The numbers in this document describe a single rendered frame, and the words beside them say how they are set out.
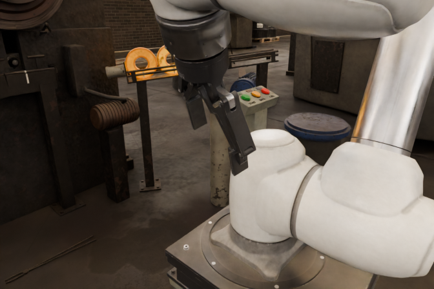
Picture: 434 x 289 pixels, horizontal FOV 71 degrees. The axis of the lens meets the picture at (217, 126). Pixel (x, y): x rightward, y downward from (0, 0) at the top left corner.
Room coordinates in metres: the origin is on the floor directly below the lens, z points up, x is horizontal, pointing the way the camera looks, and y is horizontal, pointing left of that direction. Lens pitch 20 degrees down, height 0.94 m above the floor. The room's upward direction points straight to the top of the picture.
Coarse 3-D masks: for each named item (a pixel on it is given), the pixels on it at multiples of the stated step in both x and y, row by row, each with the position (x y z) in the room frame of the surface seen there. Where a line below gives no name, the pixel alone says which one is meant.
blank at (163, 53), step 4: (160, 48) 1.58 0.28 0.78; (164, 48) 1.57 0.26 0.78; (160, 52) 1.57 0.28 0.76; (164, 52) 1.57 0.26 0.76; (168, 52) 1.57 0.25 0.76; (160, 56) 1.57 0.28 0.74; (164, 56) 1.57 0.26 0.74; (160, 60) 1.57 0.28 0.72; (164, 60) 1.57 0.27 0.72; (160, 64) 1.57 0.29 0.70; (164, 64) 1.57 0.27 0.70; (168, 64) 1.58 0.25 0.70; (164, 68) 1.57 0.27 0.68; (168, 68) 1.57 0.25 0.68; (168, 72) 1.57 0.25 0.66; (172, 72) 1.58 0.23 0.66; (176, 72) 1.58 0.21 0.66
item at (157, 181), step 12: (264, 72) 1.68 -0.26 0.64; (144, 84) 1.54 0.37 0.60; (264, 84) 1.69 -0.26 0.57; (144, 96) 1.54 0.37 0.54; (144, 108) 1.53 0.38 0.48; (144, 120) 1.53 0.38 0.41; (144, 132) 1.53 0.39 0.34; (144, 144) 1.53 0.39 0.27; (144, 156) 1.53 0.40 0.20; (144, 168) 1.53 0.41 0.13; (144, 180) 1.61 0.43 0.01; (156, 180) 1.60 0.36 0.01
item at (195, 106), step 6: (198, 96) 0.54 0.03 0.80; (186, 102) 0.53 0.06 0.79; (192, 102) 0.53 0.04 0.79; (198, 102) 0.54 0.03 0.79; (192, 108) 0.54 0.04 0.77; (198, 108) 0.55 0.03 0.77; (192, 114) 0.54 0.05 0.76; (198, 114) 0.55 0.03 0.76; (204, 114) 0.56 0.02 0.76; (192, 120) 0.55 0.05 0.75; (198, 120) 0.56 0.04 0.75; (204, 120) 0.57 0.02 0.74; (192, 126) 0.56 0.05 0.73; (198, 126) 0.56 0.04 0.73
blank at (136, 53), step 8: (136, 48) 1.54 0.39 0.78; (144, 48) 1.55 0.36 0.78; (128, 56) 1.53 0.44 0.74; (136, 56) 1.54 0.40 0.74; (144, 56) 1.55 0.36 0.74; (152, 56) 1.56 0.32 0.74; (128, 64) 1.53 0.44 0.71; (152, 64) 1.56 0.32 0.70; (136, 72) 1.54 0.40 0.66; (144, 72) 1.55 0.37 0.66
